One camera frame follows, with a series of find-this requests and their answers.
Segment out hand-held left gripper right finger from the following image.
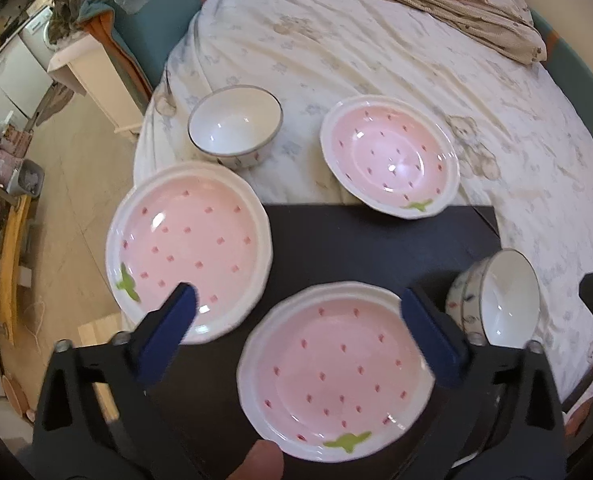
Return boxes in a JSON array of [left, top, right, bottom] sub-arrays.
[[399, 285, 570, 480]]

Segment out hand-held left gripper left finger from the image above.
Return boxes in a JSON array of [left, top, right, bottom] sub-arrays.
[[31, 282, 200, 480]]

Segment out white bowl with grey rim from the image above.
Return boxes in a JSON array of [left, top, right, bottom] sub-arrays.
[[187, 85, 283, 170], [445, 249, 541, 347]]

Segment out pink strawberry plate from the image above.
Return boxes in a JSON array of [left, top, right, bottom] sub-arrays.
[[236, 281, 437, 463], [320, 95, 461, 220], [105, 162, 273, 346]]

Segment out person's left hand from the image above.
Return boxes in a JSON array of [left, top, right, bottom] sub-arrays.
[[246, 440, 284, 480]]

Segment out light wooden board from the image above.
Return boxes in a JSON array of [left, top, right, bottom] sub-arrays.
[[76, 312, 124, 423]]

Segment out black board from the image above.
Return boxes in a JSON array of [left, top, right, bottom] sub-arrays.
[[121, 204, 502, 480]]

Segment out wooden chair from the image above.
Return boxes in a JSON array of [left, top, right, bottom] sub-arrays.
[[0, 185, 34, 346]]

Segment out grey bin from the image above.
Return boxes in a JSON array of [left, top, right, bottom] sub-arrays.
[[6, 159, 44, 197]]

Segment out white nightstand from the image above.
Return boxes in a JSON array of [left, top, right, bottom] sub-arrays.
[[46, 40, 144, 136]]

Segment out cream printed bed sheet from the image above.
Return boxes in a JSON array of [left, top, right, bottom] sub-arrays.
[[134, 0, 593, 411]]

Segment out white cabinets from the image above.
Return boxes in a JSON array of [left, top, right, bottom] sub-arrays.
[[0, 10, 57, 121]]

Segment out camouflage jacket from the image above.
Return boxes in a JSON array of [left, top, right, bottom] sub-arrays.
[[49, 0, 122, 43]]

